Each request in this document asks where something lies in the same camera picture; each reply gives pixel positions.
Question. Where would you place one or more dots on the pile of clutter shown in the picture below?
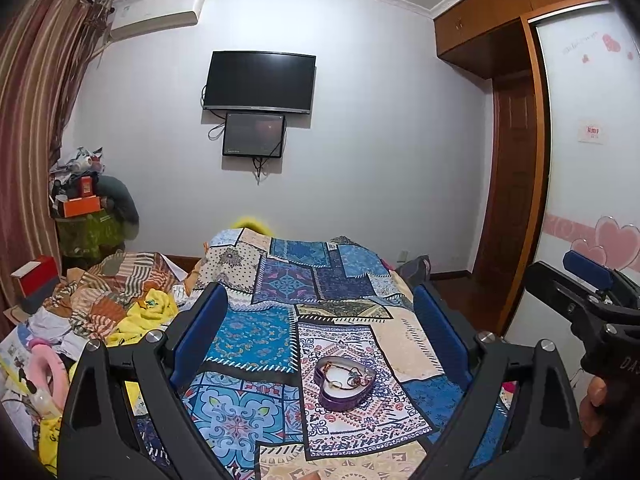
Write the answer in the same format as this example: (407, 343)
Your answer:
(80, 160)

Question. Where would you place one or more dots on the pink cloth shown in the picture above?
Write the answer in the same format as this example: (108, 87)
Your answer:
(509, 387)

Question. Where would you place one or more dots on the flat orange box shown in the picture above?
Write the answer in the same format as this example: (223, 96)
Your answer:
(80, 206)

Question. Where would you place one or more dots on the white wardrobe door with hearts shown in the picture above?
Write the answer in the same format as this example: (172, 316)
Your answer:
(590, 185)

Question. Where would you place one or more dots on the yellow cloth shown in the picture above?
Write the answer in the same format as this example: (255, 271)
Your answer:
(150, 305)

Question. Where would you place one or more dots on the orange striped blanket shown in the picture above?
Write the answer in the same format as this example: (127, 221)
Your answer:
(115, 280)

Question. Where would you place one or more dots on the small red box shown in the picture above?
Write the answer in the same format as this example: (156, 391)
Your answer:
(86, 186)

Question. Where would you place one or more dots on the blue patchwork blanket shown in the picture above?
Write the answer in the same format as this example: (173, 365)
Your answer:
(320, 285)

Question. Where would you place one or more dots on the white wall outlet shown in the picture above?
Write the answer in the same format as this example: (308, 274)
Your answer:
(403, 255)

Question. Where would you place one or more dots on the small black monitor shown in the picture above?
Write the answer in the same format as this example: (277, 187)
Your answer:
(254, 134)

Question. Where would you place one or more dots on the brown wooden door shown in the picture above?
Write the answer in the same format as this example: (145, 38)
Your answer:
(505, 185)

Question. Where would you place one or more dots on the red and white label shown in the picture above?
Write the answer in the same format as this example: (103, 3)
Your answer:
(591, 131)

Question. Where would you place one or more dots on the yellow round object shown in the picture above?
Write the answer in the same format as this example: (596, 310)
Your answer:
(252, 224)

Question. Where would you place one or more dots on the grey plush cushion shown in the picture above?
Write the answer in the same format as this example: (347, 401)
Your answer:
(120, 200)

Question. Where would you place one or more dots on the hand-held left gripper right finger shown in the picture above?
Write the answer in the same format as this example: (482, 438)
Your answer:
(440, 335)

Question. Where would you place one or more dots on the dark grey backpack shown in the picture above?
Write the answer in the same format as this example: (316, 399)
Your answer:
(415, 270)

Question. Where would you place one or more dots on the white wall air conditioner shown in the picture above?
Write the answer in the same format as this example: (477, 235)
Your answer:
(155, 15)

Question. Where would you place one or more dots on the purple heart-shaped box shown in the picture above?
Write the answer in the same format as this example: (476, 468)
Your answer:
(345, 402)

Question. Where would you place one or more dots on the pile of white papers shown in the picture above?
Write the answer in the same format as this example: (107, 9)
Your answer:
(47, 322)

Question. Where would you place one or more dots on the striped brown curtain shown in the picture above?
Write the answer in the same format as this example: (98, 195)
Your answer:
(30, 110)

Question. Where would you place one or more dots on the green cloth-covered table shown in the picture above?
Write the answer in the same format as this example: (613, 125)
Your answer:
(87, 240)

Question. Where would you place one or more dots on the large red box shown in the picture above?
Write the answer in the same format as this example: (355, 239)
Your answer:
(37, 280)

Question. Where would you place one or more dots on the wooden overhead cabinet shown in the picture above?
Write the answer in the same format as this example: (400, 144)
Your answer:
(475, 35)

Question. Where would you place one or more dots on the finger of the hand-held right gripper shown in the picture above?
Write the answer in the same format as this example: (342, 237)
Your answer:
(587, 262)
(550, 285)

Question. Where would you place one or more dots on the person's right hand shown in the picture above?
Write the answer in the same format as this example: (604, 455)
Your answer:
(594, 402)

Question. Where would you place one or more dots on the black wall television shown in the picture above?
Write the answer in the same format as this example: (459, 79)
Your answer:
(260, 80)

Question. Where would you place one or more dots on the wooden wardrobe frame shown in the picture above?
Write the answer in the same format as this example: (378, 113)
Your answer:
(542, 160)

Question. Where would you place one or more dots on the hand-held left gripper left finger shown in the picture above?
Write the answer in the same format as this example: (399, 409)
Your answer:
(197, 335)

